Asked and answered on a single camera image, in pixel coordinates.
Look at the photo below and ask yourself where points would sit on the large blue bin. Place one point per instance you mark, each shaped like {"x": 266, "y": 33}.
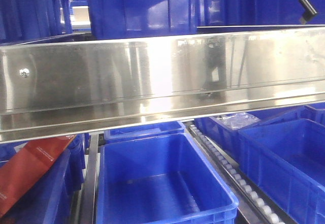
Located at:
{"x": 121, "y": 19}

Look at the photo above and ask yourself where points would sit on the blue bin behind centre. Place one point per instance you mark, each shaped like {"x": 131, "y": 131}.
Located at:
{"x": 143, "y": 131}

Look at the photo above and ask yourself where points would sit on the blue bin with plastic bags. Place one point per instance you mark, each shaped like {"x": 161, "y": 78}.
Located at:
{"x": 228, "y": 140}

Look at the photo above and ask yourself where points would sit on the clear plastic bags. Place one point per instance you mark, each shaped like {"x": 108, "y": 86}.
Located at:
{"x": 236, "y": 121}

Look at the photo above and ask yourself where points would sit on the blue bin lower centre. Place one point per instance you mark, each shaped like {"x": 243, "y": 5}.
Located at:
{"x": 163, "y": 179}

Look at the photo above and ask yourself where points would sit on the lower roller track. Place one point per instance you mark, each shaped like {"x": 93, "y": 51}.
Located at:
{"x": 254, "y": 205}

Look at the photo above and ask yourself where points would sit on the blue bin lower left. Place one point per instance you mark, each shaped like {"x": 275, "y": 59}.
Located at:
{"x": 50, "y": 199}

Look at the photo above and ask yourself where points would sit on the blue bin far right lower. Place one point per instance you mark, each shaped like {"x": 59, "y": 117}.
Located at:
{"x": 315, "y": 112}

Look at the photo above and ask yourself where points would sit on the red paper package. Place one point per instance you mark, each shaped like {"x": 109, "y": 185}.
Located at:
{"x": 27, "y": 166}

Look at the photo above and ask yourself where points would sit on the long blue bin left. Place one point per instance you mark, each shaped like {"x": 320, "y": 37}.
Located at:
{"x": 23, "y": 20}

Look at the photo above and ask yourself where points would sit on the steel shelf front rail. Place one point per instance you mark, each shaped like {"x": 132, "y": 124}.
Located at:
{"x": 75, "y": 83}

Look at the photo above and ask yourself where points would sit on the lower steel divider rail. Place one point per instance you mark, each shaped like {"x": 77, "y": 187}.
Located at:
{"x": 88, "y": 195}

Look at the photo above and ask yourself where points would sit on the black cable connector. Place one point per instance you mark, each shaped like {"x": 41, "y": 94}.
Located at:
{"x": 309, "y": 11}

